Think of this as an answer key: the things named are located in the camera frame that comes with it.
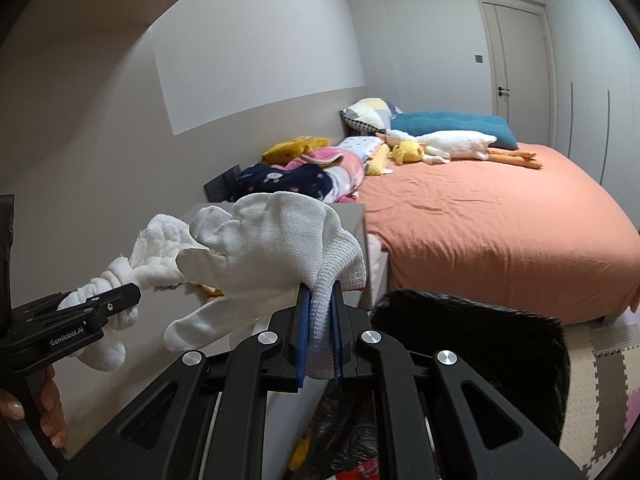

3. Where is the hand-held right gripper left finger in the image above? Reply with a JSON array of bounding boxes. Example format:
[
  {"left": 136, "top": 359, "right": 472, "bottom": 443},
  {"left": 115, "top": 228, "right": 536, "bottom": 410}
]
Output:
[{"left": 70, "top": 284, "right": 312, "bottom": 480}]

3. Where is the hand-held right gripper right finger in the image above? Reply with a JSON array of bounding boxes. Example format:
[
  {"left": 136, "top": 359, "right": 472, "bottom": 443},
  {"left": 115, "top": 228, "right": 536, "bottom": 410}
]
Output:
[{"left": 331, "top": 281, "right": 583, "bottom": 480}]

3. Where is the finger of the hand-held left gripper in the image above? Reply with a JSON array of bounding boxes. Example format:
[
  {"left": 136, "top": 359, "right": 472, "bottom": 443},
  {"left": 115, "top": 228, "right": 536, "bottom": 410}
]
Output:
[{"left": 14, "top": 283, "right": 142, "bottom": 333}]

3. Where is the white knotted cloth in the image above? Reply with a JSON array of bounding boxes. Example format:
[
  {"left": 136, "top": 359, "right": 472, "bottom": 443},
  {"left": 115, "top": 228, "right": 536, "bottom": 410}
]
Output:
[{"left": 56, "top": 213, "right": 211, "bottom": 372}]

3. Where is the white knit glove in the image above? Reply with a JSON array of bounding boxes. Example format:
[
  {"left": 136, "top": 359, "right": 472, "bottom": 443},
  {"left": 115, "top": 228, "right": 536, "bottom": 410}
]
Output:
[{"left": 164, "top": 191, "right": 367, "bottom": 380}]

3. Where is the trash bin with black bag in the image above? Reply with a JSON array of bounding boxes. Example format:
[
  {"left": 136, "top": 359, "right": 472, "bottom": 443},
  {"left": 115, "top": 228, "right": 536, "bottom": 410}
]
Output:
[{"left": 280, "top": 289, "right": 571, "bottom": 480}]

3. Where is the person's left hand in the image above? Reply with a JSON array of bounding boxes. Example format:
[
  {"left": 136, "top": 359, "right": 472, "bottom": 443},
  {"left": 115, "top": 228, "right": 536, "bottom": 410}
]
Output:
[{"left": 0, "top": 364, "right": 67, "bottom": 448}]

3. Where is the grey cabinet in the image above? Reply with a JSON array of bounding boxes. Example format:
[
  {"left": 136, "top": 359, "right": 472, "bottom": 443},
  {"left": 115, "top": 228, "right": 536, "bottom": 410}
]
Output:
[{"left": 185, "top": 201, "right": 367, "bottom": 461}]

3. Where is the pink blanket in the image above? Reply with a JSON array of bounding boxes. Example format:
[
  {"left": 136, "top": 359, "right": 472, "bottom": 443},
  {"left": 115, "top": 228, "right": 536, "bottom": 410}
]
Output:
[{"left": 299, "top": 147, "right": 367, "bottom": 202}]

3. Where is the yellow patterned bolster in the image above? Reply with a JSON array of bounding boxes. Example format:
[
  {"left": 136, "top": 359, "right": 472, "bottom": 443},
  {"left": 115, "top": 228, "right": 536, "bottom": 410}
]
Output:
[{"left": 365, "top": 145, "right": 392, "bottom": 177}]

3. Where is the bed with orange sheet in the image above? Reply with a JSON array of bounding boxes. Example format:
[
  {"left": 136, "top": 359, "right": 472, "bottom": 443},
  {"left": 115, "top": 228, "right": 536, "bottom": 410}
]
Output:
[{"left": 357, "top": 142, "right": 640, "bottom": 328}]

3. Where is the yellow fleece blanket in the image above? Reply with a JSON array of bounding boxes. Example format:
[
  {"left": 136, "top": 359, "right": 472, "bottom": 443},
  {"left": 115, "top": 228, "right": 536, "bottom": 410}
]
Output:
[{"left": 261, "top": 136, "right": 332, "bottom": 165}]

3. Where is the white patterned pillow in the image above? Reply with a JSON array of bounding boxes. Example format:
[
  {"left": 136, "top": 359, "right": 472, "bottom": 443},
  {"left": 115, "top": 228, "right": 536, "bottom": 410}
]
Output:
[{"left": 337, "top": 135, "right": 382, "bottom": 161}]

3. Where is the yellow duck plush toy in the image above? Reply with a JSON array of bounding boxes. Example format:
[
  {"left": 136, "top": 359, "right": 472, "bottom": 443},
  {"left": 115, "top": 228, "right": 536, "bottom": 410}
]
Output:
[{"left": 390, "top": 141, "right": 426, "bottom": 165}]

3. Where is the white goose plush toy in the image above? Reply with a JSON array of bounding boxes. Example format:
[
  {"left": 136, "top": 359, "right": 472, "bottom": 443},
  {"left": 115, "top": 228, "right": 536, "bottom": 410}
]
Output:
[{"left": 377, "top": 130, "right": 543, "bottom": 170}]

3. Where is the checked patchwork pillow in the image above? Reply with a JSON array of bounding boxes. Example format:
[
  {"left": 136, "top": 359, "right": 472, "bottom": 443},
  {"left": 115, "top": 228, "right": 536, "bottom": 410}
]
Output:
[{"left": 341, "top": 98, "right": 403, "bottom": 136}]

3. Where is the teal cushion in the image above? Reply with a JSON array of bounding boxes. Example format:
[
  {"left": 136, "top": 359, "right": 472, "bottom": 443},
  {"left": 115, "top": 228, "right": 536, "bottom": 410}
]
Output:
[{"left": 390, "top": 111, "right": 518, "bottom": 151}]

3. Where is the foam puzzle floor mat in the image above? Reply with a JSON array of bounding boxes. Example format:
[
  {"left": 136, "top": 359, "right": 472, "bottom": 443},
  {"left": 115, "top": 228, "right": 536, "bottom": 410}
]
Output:
[{"left": 565, "top": 310, "right": 640, "bottom": 478}]

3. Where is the beige door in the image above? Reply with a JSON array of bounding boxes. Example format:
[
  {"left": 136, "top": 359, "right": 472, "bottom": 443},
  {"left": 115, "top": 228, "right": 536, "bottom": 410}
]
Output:
[{"left": 481, "top": 0, "right": 557, "bottom": 146}]

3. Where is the grey wardrobe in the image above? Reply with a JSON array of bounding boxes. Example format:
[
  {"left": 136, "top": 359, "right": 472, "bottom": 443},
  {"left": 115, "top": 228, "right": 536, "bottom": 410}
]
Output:
[{"left": 547, "top": 0, "right": 640, "bottom": 231}]

